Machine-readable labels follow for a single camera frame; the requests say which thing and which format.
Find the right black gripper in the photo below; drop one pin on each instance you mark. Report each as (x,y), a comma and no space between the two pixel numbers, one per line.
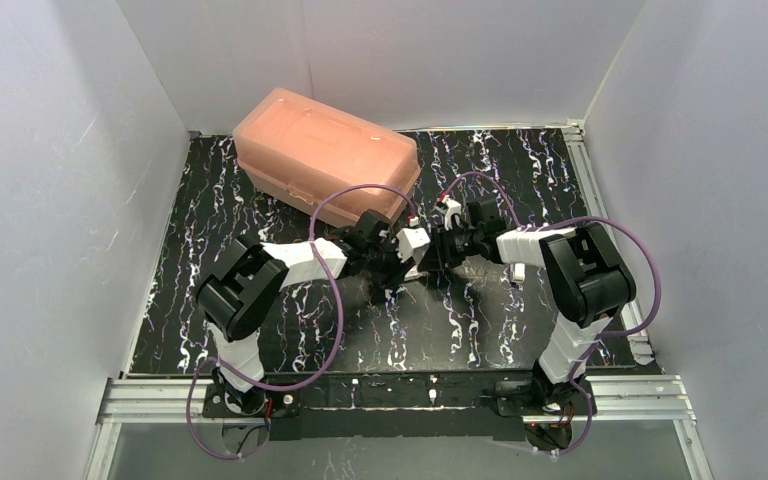
(442,245)

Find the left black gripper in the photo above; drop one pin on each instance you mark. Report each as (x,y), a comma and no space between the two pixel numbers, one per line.
(389,259)

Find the white mini stapler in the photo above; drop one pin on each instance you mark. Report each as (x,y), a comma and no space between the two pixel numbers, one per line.
(517,273)

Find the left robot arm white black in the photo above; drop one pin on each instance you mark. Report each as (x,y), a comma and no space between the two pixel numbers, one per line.
(238,290)

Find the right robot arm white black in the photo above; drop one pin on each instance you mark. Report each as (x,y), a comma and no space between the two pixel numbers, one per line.
(587,277)

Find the pink translucent plastic box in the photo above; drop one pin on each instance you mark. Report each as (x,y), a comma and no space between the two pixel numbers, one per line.
(301,151)

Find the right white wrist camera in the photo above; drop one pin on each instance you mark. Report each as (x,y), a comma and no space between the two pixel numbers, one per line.
(450,209)

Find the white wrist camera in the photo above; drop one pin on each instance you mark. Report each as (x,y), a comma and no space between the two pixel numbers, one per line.
(450,209)
(413,241)

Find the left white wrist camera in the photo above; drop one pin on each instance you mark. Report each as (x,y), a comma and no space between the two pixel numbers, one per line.
(413,241)

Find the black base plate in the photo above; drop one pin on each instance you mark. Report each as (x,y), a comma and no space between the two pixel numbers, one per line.
(407,404)

